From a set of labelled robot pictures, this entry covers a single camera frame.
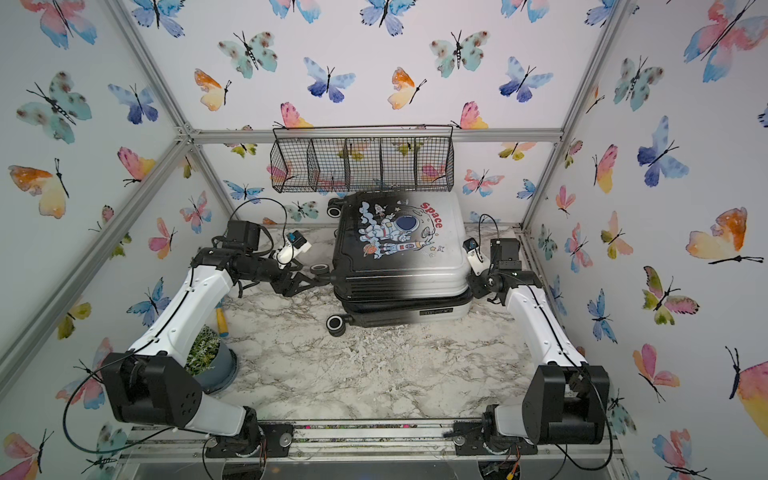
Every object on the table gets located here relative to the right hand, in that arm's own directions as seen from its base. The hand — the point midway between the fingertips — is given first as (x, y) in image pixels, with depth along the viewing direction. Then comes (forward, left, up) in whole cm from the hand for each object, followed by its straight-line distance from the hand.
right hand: (483, 271), depth 85 cm
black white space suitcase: (0, +24, +5) cm, 24 cm away
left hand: (-5, +48, +4) cm, 48 cm away
